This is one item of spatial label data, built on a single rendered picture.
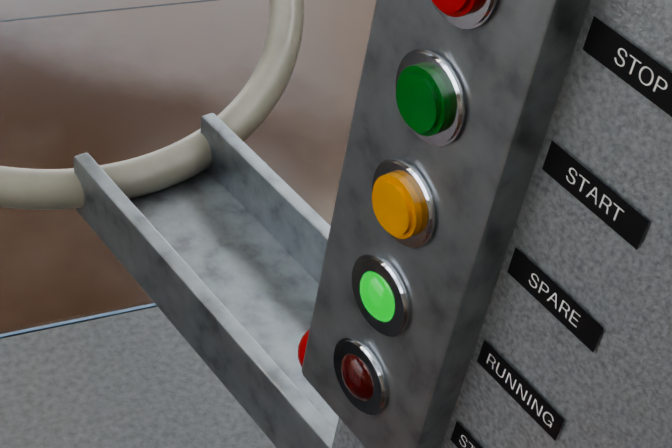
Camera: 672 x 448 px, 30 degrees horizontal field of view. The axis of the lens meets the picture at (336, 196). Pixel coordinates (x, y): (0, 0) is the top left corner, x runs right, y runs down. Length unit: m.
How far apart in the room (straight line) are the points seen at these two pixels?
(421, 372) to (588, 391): 0.08
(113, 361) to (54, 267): 1.28
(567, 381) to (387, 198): 0.10
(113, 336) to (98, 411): 0.09
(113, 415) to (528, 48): 0.75
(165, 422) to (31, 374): 0.13
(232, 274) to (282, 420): 0.16
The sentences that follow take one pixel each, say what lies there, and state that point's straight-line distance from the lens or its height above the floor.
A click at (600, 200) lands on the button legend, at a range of 0.43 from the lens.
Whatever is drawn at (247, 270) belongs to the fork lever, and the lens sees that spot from 0.91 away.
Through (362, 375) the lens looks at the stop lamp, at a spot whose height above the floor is 1.30.
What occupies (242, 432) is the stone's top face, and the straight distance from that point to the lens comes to 1.10.
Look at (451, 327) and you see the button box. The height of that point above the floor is 1.36.
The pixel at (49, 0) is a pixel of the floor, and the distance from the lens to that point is 3.12.
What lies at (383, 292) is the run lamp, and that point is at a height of 1.35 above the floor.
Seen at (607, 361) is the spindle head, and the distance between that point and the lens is 0.46.
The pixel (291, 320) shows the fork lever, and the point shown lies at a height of 1.07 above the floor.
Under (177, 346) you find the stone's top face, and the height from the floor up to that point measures 0.85.
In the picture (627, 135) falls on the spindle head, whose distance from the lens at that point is 0.42.
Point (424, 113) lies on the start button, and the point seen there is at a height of 1.44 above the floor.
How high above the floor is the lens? 1.70
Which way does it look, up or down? 40 degrees down
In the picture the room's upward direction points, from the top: 11 degrees clockwise
